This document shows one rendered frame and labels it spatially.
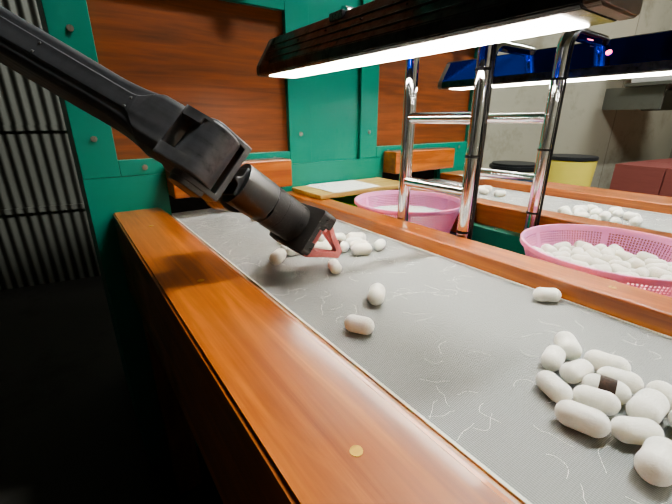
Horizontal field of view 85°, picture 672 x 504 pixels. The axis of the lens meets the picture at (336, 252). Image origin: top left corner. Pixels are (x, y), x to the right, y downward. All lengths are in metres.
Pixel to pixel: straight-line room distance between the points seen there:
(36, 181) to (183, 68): 1.88
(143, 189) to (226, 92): 0.30
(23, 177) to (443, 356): 2.59
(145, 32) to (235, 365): 0.78
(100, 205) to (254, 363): 0.68
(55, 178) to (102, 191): 1.79
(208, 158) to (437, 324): 0.32
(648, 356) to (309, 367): 0.33
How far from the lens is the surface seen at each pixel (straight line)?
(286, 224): 0.49
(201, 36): 1.00
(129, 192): 0.94
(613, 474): 0.33
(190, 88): 0.98
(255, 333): 0.37
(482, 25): 0.44
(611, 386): 0.38
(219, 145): 0.45
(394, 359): 0.37
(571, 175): 3.73
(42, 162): 2.72
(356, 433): 0.27
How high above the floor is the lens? 0.96
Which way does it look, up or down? 20 degrees down
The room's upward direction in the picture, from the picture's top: straight up
